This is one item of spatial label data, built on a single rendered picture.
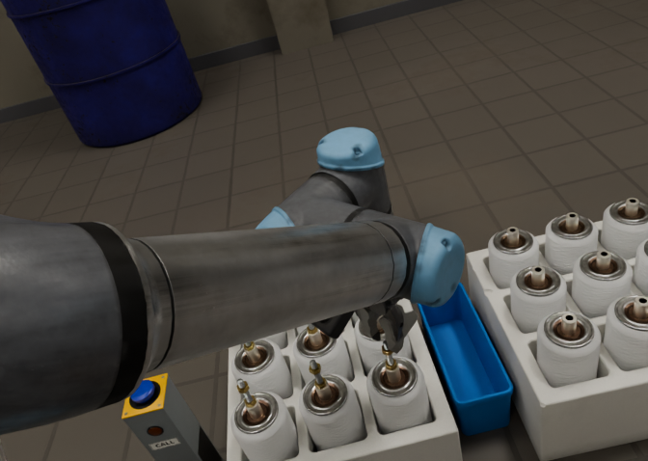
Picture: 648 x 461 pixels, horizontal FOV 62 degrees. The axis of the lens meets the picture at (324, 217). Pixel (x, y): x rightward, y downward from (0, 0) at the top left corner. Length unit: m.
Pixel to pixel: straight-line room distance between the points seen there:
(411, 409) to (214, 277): 0.66
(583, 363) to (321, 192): 0.56
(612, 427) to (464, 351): 0.33
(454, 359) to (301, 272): 0.91
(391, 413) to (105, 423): 0.76
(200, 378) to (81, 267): 1.14
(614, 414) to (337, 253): 0.76
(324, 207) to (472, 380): 0.74
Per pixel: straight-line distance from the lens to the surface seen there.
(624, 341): 1.01
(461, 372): 1.23
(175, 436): 1.01
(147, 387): 0.97
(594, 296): 1.08
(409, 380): 0.92
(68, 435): 1.48
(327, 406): 0.92
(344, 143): 0.62
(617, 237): 1.20
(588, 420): 1.06
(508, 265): 1.11
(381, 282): 0.44
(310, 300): 0.37
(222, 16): 3.25
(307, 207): 0.57
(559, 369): 0.99
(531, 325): 1.07
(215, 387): 1.36
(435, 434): 0.95
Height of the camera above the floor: 1.00
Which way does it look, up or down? 36 degrees down
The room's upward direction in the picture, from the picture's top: 16 degrees counter-clockwise
